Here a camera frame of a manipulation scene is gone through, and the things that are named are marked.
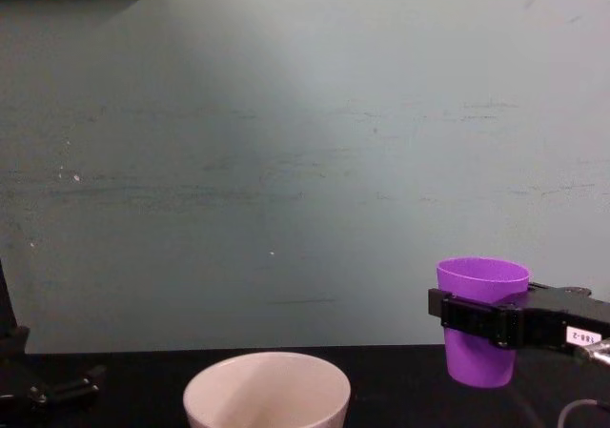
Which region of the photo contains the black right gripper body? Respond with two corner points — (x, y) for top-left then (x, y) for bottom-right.
(521, 293), (610, 356)

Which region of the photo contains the purple plastic cup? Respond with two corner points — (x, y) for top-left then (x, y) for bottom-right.
(436, 255), (532, 390)

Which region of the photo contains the black table cloth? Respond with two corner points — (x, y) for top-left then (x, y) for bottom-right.
(0, 344), (610, 428)

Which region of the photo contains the white ceramic cup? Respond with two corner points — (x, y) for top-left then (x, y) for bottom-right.
(183, 351), (353, 428)

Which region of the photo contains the small silver cable plug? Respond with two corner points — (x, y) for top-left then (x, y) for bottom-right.
(581, 336), (610, 368)

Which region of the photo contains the thin grey cable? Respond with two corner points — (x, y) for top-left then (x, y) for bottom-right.
(558, 397), (610, 428)

